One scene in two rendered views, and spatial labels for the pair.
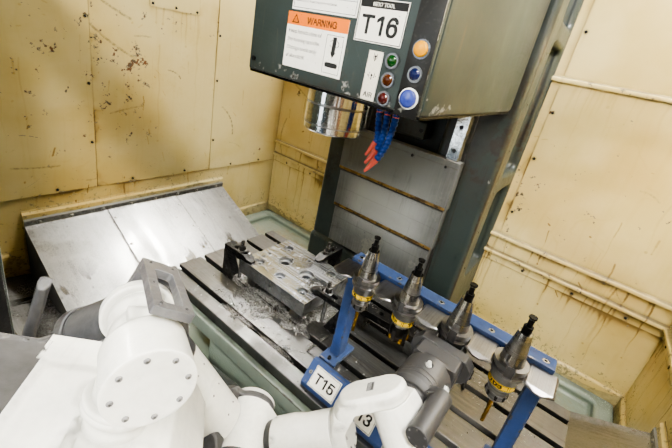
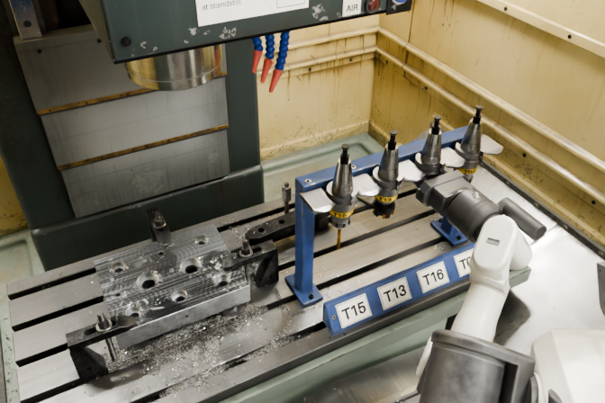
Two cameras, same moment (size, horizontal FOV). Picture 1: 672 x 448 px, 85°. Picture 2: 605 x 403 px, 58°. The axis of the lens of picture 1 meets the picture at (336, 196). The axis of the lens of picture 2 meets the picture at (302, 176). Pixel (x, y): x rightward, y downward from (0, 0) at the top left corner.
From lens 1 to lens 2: 0.81 m
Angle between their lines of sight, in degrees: 54
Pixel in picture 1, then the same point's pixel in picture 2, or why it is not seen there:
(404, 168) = not seen: hidden behind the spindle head
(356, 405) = (508, 257)
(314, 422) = (487, 301)
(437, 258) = (231, 129)
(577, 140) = not seen: outside the picture
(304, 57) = (241, 0)
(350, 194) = (81, 138)
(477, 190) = not seen: hidden behind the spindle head
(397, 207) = (164, 108)
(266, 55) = (156, 25)
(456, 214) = (231, 68)
